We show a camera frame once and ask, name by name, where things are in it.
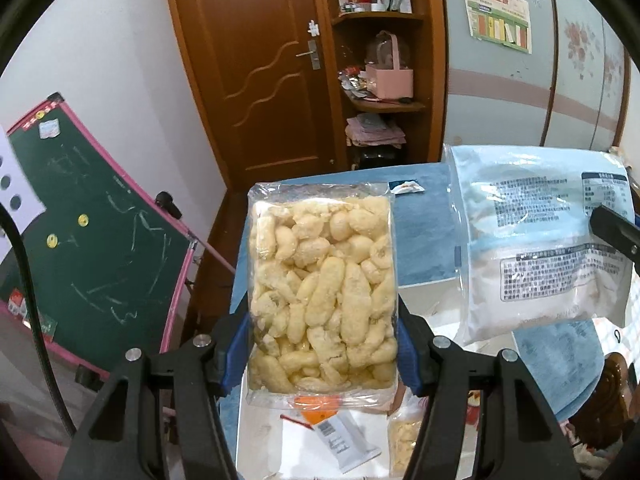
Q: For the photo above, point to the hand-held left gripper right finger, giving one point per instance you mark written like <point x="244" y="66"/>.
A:
<point x="409" y="360"/>

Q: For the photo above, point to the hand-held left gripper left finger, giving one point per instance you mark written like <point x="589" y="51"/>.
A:
<point x="234" y="360"/>

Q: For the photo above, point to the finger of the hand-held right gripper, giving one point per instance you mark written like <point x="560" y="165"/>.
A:
<point x="617" y="235"/>

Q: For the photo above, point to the clear puffed snack packet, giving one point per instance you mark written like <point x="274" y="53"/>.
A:
<point x="402" y="440"/>
<point x="320" y="270"/>

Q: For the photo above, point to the white plastic tray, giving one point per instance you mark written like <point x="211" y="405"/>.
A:
<point x="265" y="440"/>

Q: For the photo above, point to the orange snack packet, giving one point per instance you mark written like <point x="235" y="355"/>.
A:
<point x="315" y="405"/>

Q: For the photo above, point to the light blue snack packet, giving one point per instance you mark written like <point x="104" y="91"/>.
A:
<point x="525" y="260"/>

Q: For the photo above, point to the red white snack packet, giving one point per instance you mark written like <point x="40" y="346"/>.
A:
<point x="345" y="445"/>

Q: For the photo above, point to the blue fleece table cloth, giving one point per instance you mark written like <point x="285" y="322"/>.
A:
<point x="425" y="240"/>

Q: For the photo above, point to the light blue flowered wardrobe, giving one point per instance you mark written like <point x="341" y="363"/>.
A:
<point x="575" y="85"/>

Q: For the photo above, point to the black easel knob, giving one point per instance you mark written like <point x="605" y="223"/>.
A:
<point x="167" y="202"/>

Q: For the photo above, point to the black bag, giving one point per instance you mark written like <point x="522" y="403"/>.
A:
<point x="375" y="157"/>

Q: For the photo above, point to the yellow round magnet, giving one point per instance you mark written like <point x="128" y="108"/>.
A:
<point x="51" y="241"/>
<point x="82" y="219"/>

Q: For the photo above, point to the folded pink clothes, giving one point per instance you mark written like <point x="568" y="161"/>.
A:
<point x="375" y="132"/>

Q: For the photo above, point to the pink cloth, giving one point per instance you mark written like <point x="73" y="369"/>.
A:
<point x="20" y="455"/>

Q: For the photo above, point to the wooden corner shelf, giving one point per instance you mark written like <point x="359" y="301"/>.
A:
<point x="432" y="60"/>

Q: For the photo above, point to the pink basket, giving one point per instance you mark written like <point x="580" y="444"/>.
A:
<point x="390" y="82"/>

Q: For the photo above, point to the white dotted paper sheet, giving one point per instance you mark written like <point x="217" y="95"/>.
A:
<point x="15" y="195"/>

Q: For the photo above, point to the pile of foil wrappers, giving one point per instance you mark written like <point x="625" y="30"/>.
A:
<point x="355" y="82"/>

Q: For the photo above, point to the brown wooden door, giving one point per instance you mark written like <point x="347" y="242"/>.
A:
<point x="250" y="60"/>

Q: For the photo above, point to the white door hook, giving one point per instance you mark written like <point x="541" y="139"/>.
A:
<point x="313" y="28"/>

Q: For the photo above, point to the green chalkboard pink frame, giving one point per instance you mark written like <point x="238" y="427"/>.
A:
<point x="100" y="260"/>

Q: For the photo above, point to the wall poster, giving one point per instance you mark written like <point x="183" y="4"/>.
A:
<point x="497" y="15"/>

